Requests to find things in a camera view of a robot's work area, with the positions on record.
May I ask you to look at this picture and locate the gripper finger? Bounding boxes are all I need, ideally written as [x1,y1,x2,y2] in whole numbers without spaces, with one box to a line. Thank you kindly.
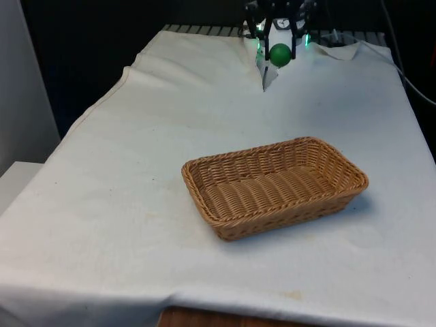
[245,1,275,61]
[287,1,316,61]

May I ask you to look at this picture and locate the green ball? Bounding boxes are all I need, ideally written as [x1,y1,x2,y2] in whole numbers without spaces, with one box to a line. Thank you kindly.
[268,43,292,67]

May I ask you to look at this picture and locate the wicker basket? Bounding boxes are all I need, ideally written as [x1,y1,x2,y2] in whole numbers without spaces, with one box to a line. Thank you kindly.
[181,136,370,243]

